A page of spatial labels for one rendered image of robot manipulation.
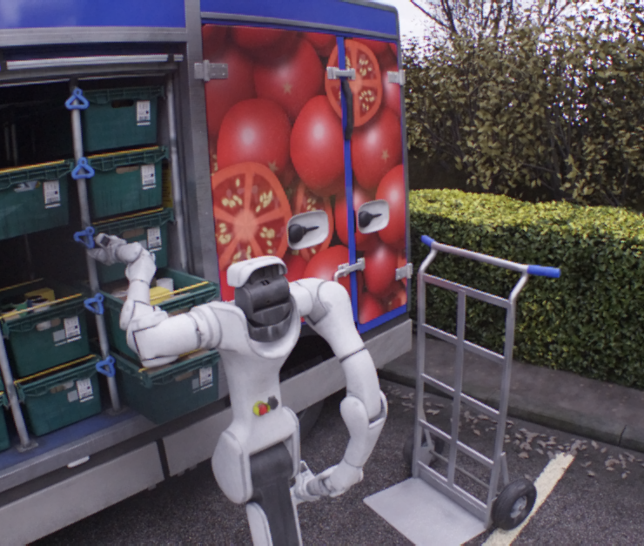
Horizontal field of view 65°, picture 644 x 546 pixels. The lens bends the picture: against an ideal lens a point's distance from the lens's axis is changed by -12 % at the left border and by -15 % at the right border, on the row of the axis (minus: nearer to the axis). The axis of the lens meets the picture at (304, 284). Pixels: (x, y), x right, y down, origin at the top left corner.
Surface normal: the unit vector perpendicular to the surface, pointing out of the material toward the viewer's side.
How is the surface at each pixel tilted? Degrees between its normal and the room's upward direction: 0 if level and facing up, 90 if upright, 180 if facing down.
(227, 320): 88
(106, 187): 96
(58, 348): 91
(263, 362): 123
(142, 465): 90
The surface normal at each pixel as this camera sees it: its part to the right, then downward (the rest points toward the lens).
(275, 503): 0.65, 0.07
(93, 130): 0.72, 0.28
